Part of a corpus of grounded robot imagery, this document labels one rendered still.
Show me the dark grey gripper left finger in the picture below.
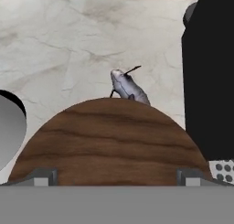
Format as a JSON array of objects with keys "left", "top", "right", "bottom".
[{"left": 8, "top": 167, "right": 59, "bottom": 187}]

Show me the black appliance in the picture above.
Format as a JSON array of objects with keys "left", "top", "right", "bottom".
[{"left": 181, "top": 0, "right": 234, "bottom": 162}]

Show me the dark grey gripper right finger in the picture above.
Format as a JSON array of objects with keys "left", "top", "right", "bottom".
[{"left": 176, "top": 168, "right": 227, "bottom": 187}]

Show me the grey round pan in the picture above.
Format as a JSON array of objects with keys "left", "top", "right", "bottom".
[{"left": 0, "top": 89, "right": 27, "bottom": 172}]

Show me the white perforated plate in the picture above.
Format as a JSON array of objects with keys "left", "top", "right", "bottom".
[{"left": 207, "top": 159, "right": 234, "bottom": 185}]

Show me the round wooden cutting board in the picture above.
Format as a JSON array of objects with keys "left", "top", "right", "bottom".
[{"left": 7, "top": 97, "right": 214, "bottom": 187}]

